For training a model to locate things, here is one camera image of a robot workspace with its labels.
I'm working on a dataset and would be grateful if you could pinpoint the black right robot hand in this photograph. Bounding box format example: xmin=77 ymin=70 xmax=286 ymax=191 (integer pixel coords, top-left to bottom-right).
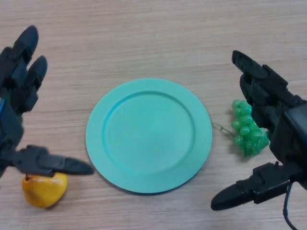
xmin=211 ymin=49 xmax=307 ymax=212

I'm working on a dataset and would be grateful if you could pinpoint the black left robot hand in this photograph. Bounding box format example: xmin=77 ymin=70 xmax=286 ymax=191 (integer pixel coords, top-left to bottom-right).
xmin=0 ymin=25 xmax=94 ymax=185

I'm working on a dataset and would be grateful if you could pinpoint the yellow pear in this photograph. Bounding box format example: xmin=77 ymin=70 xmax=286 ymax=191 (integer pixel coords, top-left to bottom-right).
xmin=21 ymin=172 xmax=68 ymax=208

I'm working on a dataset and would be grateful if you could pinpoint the teal round plate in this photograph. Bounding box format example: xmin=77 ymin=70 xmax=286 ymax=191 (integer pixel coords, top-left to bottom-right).
xmin=85 ymin=78 xmax=213 ymax=194

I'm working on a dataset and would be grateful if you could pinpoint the green grape bunch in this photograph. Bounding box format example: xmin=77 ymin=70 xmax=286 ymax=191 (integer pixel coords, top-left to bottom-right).
xmin=211 ymin=99 xmax=269 ymax=159

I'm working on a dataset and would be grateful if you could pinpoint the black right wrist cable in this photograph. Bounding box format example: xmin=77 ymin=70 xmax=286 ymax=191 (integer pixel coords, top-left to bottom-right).
xmin=283 ymin=184 xmax=300 ymax=230

